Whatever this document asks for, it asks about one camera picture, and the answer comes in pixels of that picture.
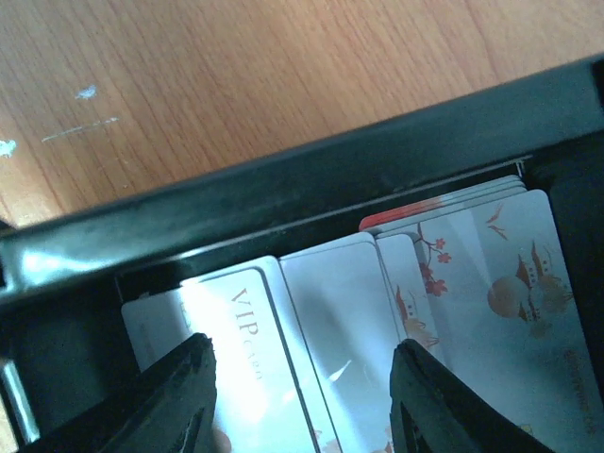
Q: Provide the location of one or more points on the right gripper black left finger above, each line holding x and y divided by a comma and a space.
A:
167, 408

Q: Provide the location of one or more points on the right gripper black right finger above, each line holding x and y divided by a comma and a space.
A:
433, 411

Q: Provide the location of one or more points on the white card stack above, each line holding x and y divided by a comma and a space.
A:
304, 343

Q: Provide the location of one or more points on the black left card bin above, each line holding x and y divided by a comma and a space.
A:
61, 280

